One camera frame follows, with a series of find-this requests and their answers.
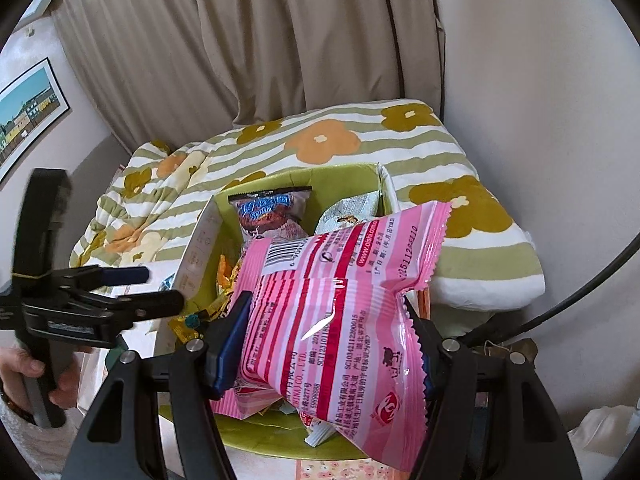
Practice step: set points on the person's left forearm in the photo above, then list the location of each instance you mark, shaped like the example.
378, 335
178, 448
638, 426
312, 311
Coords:
25, 445

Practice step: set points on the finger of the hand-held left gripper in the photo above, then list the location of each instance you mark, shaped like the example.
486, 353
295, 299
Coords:
150, 306
115, 276

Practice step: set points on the white plastic bag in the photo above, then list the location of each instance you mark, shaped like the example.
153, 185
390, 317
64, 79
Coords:
605, 430

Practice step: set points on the green cardboard box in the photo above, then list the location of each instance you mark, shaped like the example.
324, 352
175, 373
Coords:
350, 180

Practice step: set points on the person's left hand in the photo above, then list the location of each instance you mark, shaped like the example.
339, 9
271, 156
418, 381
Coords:
15, 370

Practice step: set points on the grey white snack packet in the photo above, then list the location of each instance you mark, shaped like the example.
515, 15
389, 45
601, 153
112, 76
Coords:
347, 212

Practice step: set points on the framed wall picture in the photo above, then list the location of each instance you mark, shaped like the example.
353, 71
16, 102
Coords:
30, 110

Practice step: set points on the pink striped snack packet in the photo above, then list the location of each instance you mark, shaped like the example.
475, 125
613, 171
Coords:
340, 320

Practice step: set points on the dark brown cake packet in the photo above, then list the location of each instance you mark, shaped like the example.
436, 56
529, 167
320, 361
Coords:
272, 210

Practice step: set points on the floral striped blanket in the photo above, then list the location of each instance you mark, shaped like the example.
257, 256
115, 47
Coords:
350, 135

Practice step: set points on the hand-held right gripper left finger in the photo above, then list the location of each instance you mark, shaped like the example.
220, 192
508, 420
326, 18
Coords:
225, 350

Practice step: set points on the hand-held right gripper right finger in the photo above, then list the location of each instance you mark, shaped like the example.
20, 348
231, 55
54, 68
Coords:
465, 375

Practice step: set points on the beige curtain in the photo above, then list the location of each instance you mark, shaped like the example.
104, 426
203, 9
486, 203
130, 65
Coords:
250, 35

